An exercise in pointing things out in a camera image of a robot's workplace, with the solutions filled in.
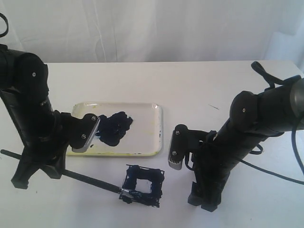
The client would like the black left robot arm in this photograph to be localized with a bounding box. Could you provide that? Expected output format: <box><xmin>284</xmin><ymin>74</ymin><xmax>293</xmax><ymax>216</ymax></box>
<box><xmin>0</xmin><ymin>44</ymin><xmax>68</xmax><ymax>190</ymax></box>

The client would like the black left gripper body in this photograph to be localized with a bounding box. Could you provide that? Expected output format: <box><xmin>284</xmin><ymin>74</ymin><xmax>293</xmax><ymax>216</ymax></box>
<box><xmin>21</xmin><ymin>110</ymin><xmax>71</xmax><ymax>169</ymax></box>

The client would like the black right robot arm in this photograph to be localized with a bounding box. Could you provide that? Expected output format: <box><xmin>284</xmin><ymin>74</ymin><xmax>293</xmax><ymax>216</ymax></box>
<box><xmin>188</xmin><ymin>79</ymin><xmax>304</xmax><ymax>212</ymax></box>

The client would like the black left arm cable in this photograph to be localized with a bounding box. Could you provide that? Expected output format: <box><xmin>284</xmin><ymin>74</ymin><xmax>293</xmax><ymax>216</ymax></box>
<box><xmin>0</xmin><ymin>13</ymin><xmax>10</xmax><ymax>38</ymax></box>

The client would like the dark blue paint blob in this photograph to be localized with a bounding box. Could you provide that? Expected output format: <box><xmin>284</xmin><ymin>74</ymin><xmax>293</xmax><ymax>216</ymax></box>
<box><xmin>95</xmin><ymin>111</ymin><xmax>133</xmax><ymax>147</ymax></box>

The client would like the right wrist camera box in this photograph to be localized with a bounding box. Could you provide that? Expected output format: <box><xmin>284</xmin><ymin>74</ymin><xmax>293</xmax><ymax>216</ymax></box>
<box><xmin>168</xmin><ymin>124</ymin><xmax>190</xmax><ymax>171</ymax></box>

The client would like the white paint tray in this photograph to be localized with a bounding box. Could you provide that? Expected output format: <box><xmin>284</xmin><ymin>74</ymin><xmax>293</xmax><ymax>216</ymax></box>
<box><xmin>67</xmin><ymin>102</ymin><xmax>163</xmax><ymax>157</ymax></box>

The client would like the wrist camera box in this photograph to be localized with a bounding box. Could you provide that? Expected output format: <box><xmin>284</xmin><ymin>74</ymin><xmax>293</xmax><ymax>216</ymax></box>
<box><xmin>168</xmin><ymin>124</ymin><xmax>190</xmax><ymax>171</ymax></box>
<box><xmin>68</xmin><ymin>114</ymin><xmax>100</xmax><ymax>153</ymax></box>

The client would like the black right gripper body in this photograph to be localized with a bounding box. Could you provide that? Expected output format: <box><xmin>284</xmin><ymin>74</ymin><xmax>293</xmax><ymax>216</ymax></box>
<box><xmin>189</xmin><ymin>129</ymin><xmax>238</xmax><ymax>202</ymax></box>

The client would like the thin black paintbrush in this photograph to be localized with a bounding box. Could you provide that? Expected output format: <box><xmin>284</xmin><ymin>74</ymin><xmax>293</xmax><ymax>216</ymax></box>
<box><xmin>0</xmin><ymin>149</ymin><xmax>133</xmax><ymax>200</ymax></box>

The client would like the white backdrop curtain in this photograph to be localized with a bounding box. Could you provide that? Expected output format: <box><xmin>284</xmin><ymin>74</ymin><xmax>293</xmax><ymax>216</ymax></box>
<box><xmin>0</xmin><ymin>0</ymin><xmax>304</xmax><ymax>65</ymax></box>

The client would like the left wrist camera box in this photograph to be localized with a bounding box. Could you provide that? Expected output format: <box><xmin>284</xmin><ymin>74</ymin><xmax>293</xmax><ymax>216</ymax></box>
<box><xmin>68</xmin><ymin>114</ymin><xmax>100</xmax><ymax>153</ymax></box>

